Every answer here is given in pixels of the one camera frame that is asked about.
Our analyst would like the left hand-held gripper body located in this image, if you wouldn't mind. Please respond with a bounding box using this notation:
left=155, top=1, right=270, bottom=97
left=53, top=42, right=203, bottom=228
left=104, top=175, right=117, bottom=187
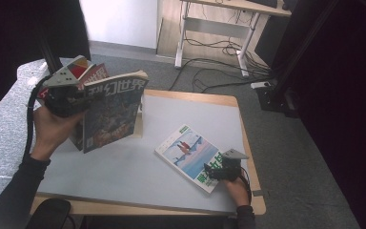
left=41, top=55, right=96, bottom=117

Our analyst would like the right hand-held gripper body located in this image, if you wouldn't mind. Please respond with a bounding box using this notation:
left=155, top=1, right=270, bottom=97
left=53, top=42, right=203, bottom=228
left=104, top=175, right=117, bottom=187
left=218, top=148, right=250, bottom=182

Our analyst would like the red cover magazine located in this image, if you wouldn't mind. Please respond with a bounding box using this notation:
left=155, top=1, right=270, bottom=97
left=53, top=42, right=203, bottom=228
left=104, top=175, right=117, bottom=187
left=70, top=62, right=111, bottom=152

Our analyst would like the white green-lettered magazine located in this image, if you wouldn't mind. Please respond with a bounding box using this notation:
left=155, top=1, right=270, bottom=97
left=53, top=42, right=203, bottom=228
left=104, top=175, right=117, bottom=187
left=154, top=123, right=236, bottom=195

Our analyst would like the portrait cover magazine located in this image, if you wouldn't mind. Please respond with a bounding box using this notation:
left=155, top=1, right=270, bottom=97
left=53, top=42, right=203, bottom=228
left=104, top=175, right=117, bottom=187
left=36, top=55, right=93, bottom=99

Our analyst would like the dark blue cover magazine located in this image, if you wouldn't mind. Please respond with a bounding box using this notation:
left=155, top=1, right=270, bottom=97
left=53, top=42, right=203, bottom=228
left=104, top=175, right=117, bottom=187
left=82, top=70, right=150, bottom=155

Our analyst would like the beige expandable book rack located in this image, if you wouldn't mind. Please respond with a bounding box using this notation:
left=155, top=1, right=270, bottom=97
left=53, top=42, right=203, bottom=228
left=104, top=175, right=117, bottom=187
left=132, top=92, right=146, bottom=139

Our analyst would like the person's right hand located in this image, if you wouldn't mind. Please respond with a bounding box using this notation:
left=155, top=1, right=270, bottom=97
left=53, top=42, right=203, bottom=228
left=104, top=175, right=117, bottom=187
left=223, top=175, right=250, bottom=208

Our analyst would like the person's left hand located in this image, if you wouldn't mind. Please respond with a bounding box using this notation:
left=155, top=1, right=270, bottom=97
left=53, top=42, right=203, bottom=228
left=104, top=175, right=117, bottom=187
left=30, top=106, right=85, bottom=161

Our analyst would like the grey table board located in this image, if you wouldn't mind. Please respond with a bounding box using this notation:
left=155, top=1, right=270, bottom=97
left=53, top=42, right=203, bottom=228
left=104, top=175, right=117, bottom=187
left=34, top=94, right=249, bottom=214

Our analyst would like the white power strip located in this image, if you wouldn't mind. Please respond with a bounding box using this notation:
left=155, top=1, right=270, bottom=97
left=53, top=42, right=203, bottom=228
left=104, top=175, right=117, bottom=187
left=250, top=80, right=273, bottom=90

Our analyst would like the white-legged wooden desk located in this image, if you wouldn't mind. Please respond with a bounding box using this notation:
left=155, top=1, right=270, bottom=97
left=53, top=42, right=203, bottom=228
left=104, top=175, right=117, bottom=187
left=174, top=0, right=293, bottom=78

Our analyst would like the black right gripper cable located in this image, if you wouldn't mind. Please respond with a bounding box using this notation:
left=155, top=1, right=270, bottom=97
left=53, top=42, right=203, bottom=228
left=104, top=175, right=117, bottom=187
left=241, top=175, right=254, bottom=204

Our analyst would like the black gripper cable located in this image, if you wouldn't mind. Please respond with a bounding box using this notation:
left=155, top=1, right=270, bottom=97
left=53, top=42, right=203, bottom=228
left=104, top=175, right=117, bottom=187
left=22, top=75, right=51, bottom=163
left=241, top=175, right=254, bottom=204

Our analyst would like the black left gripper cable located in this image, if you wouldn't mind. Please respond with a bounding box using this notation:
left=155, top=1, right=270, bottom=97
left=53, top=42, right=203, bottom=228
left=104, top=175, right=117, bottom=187
left=22, top=75, right=51, bottom=163

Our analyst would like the black floor cable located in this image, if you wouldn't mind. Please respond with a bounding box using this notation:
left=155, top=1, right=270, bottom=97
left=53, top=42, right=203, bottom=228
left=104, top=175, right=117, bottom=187
left=192, top=67, right=273, bottom=94
left=169, top=56, right=275, bottom=92
left=184, top=37, right=254, bottom=57

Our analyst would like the black metal frame stand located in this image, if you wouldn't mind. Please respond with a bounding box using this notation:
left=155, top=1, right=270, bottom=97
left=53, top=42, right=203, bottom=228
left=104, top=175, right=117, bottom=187
left=254, top=0, right=303, bottom=119

